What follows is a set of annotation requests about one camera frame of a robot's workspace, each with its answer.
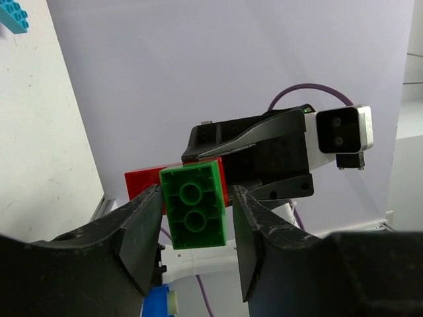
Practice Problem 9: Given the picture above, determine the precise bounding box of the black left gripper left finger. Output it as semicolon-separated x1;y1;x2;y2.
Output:
1;185;164;316

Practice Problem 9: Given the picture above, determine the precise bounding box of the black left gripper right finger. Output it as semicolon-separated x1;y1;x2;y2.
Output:
233;186;422;316

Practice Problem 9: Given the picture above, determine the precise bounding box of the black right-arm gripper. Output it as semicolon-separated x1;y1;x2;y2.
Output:
181;108;314;201

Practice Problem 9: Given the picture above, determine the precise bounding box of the red rounded lego brick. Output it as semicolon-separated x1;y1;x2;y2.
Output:
124;157;229;207

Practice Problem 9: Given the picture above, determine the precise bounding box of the green lego brick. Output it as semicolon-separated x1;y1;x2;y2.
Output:
159;158;227;250

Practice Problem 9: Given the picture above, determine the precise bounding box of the teal rectangular lego brick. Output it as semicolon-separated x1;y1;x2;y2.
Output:
1;0;29;34

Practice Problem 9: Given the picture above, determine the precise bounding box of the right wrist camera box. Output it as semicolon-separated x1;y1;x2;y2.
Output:
316;105;374;154

